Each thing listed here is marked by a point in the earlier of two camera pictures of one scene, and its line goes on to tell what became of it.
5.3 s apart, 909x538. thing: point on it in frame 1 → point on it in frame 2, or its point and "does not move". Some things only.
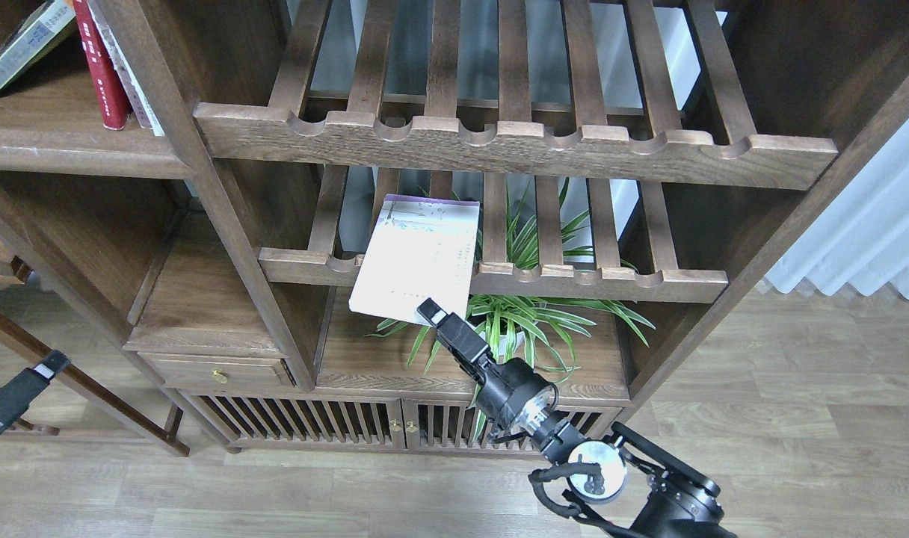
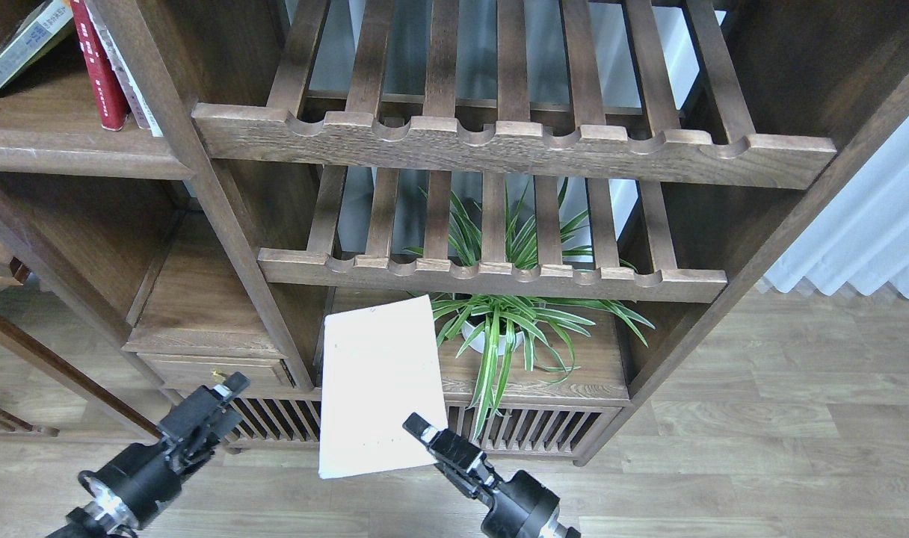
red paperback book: (114, 110) does not move
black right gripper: (520, 403) → (522, 506)
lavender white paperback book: (421, 248) → (379, 366)
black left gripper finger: (7, 404) → (148, 474)
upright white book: (136, 99) does not move
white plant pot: (504, 337) does not move
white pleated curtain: (877, 231) does not move
